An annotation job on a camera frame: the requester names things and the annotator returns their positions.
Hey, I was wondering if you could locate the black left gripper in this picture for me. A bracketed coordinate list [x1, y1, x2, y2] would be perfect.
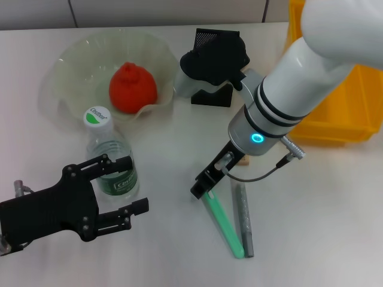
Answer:
[0, 154, 133, 251]

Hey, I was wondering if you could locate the green pen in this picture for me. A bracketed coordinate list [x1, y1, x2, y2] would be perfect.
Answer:
[202, 191, 245, 259]

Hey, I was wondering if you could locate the grey glitter pen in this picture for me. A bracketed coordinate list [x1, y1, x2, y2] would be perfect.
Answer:
[233, 182, 255, 258]

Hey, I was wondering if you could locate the black mesh pen holder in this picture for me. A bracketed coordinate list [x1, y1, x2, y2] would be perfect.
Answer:
[191, 28, 240, 108]

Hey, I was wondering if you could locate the arm cable with plug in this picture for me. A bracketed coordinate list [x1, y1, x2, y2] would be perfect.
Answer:
[0, 179, 35, 257]
[220, 136, 308, 182]

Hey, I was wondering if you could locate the yellow plastic bin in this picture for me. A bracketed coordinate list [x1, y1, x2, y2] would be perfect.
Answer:
[287, 0, 379, 147]

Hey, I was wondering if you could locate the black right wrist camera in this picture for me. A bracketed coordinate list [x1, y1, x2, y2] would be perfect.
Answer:
[175, 31, 261, 105]

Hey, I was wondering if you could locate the left arm cable with plug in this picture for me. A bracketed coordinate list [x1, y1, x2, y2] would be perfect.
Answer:
[0, 179, 35, 257]

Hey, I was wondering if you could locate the right arm cable with plug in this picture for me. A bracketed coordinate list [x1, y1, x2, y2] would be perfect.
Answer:
[220, 136, 308, 182]

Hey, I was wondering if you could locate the clear water bottle green label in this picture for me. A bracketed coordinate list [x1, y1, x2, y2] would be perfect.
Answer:
[83, 105, 140, 203]

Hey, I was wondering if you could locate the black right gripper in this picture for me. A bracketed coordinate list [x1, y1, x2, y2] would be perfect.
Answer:
[190, 140, 249, 200]

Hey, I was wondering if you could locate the orange fruit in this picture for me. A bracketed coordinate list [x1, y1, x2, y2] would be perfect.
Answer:
[108, 62, 158, 114]

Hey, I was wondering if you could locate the green glass fruit plate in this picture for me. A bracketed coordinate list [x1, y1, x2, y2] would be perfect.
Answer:
[38, 28, 183, 129]

